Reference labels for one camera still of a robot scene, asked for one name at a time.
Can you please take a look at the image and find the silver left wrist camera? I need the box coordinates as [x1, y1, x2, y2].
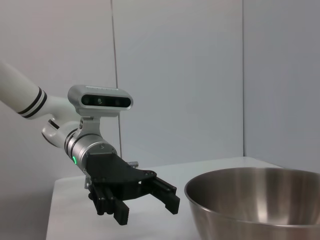
[67, 84, 134, 118]

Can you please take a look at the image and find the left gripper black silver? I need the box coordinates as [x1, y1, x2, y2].
[64, 131, 181, 221]

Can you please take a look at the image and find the silver left camera mount bracket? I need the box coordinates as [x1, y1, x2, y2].
[76, 115, 101, 139]

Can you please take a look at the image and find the stainless steel mixing bowl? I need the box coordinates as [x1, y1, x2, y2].
[184, 167, 320, 240]

